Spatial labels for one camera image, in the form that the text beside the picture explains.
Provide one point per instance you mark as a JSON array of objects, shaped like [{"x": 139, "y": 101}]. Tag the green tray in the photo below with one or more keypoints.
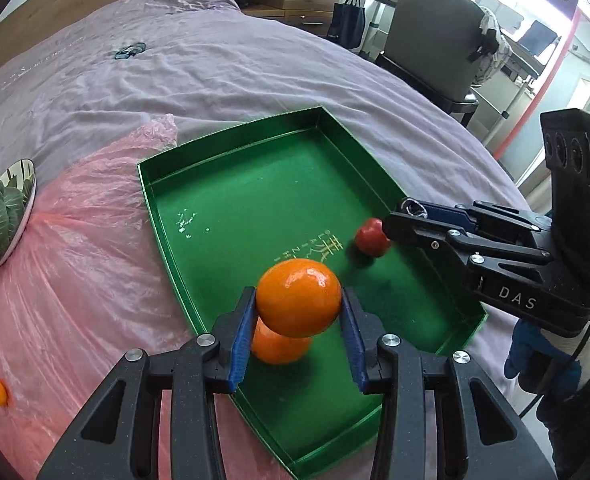
[{"x": 255, "y": 210}]

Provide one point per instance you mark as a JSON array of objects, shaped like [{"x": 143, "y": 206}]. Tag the patterned cloth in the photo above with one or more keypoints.
[{"x": 492, "y": 45}]

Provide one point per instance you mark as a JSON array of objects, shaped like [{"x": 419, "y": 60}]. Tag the red tomato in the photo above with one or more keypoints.
[{"x": 370, "y": 237}]

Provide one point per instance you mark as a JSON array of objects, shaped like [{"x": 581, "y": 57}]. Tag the pink plastic sheet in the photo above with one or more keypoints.
[{"x": 90, "y": 280}]

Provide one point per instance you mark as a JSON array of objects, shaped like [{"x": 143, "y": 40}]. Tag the dark blue tote bag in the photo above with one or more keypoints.
[{"x": 346, "y": 22}]

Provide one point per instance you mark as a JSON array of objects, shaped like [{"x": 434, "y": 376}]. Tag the person's right forearm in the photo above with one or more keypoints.
[{"x": 585, "y": 430}]

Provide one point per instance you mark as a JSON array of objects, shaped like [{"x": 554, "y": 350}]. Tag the large orange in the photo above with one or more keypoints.
[
  {"x": 300, "y": 297},
  {"x": 275, "y": 350}
]

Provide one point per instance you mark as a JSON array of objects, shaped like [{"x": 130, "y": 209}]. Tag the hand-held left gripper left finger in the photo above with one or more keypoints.
[{"x": 240, "y": 345}]

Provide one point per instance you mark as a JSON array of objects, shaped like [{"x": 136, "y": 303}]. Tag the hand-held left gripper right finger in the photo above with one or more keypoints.
[{"x": 353, "y": 350}]

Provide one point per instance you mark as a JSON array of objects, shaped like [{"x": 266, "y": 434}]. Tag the grey office chair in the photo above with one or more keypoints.
[{"x": 430, "y": 35}]

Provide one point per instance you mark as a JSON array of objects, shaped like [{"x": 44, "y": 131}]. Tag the plate of green vegetables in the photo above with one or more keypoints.
[{"x": 25, "y": 180}]

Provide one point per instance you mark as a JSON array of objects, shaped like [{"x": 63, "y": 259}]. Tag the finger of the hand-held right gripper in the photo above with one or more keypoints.
[
  {"x": 445, "y": 215},
  {"x": 415, "y": 230}
]

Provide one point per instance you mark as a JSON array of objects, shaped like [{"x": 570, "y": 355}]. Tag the purple bed sheet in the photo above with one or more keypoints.
[{"x": 225, "y": 75}]

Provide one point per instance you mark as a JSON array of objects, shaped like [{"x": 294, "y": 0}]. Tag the person's right hand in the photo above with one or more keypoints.
[{"x": 535, "y": 360}]

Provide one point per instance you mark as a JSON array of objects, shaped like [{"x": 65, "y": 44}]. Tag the laptop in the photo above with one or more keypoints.
[{"x": 537, "y": 39}]

